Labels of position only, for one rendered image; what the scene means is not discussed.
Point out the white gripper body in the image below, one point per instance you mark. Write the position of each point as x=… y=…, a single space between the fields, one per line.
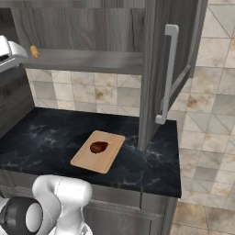
x=10 y=50

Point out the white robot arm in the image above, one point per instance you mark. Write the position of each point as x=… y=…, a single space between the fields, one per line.
x=58 y=195

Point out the tan wooden rolling pin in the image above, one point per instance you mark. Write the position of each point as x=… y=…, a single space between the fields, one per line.
x=34 y=51

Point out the dark grey tall cabinet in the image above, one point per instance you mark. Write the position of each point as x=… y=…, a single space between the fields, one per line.
x=13 y=98

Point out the brown piece of meat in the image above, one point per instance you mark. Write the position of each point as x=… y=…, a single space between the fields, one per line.
x=98 y=147

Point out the light wooden cutting board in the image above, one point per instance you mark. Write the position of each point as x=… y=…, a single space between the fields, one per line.
x=101 y=159

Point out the grey wooden cabinet door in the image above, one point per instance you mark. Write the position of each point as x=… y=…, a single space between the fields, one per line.
x=153 y=76

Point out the grey base cabinet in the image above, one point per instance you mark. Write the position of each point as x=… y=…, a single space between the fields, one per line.
x=128 y=211

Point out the grey wooden wall cabinet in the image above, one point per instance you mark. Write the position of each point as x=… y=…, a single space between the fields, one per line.
x=85 y=36

